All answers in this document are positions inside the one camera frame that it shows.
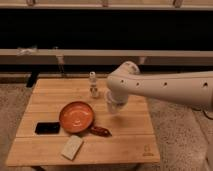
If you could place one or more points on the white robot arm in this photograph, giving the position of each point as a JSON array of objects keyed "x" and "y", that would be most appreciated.
[{"x": 193, "y": 89}]

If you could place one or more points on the long wooden bench rail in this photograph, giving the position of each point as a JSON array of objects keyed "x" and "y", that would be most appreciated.
[{"x": 32, "y": 56}]

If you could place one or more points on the orange ceramic bowl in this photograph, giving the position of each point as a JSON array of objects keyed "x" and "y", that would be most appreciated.
[{"x": 76, "y": 117}]

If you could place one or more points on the black rectangular phone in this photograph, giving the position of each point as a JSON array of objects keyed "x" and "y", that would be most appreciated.
[{"x": 47, "y": 128}]

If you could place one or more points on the white rectangular sponge block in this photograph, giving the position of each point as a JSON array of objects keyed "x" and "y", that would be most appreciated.
[{"x": 71, "y": 147}]

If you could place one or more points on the dark red small object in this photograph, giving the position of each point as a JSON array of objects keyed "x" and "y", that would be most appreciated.
[{"x": 100, "y": 131}]

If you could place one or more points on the wooden table top board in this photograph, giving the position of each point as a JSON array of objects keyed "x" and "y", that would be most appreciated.
[{"x": 132, "y": 138}]

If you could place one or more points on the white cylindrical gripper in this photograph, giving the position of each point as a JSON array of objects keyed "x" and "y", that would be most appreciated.
[{"x": 115, "y": 101}]

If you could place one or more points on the clear plastic bottle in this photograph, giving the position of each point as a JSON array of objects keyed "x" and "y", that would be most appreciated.
[{"x": 93, "y": 85}]

